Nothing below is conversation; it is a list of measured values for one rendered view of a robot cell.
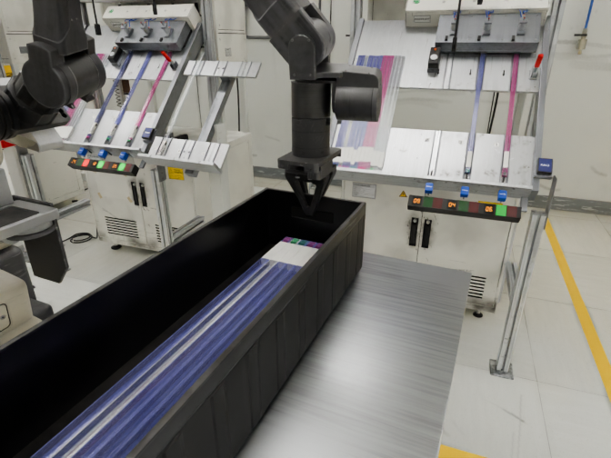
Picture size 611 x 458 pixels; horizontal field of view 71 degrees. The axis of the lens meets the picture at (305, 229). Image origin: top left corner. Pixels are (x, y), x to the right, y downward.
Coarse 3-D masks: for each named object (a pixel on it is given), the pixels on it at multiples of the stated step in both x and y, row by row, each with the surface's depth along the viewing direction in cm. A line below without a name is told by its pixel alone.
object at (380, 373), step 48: (384, 288) 64; (432, 288) 64; (336, 336) 54; (384, 336) 54; (432, 336) 54; (288, 384) 46; (336, 384) 46; (384, 384) 46; (432, 384) 46; (288, 432) 41; (336, 432) 41; (384, 432) 41; (432, 432) 41
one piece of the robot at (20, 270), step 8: (0, 248) 99; (8, 248) 101; (16, 248) 103; (0, 256) 99; (8, 256) 100; (16, 256) 102; (0, 264) 99; (8, 264) 100; (16, 264) 102; (24, 264) 104; (8, 272) 101; (16, 272) 103; (24, 272) 104; (24, 280) 105; (32, 288) 108; (32, 296) 108
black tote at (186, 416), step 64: (192, 256) 54; (256, 256) 69; (320, 256) 49; (64, 320) 38; (128, 320) 46; (256, 320) 37; (320, 320) 53; (0, 384) 34; (64, 384) 40; (256, 384) 39; (0, 448) 35; (192, 448) 31
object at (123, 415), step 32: (288, 256) 62; (256, 288) 54; (192, 320) 48; (224, 320) 48; (160, 352) 43; (192, 352) 43; (128, 384) 39; (160, 384) 39; (192, 384) 39; (96, 416) 36; (128, 416) 36; (160, 416) 36; (64, 448) 33; (96, 448) 33; (128, 448) 33
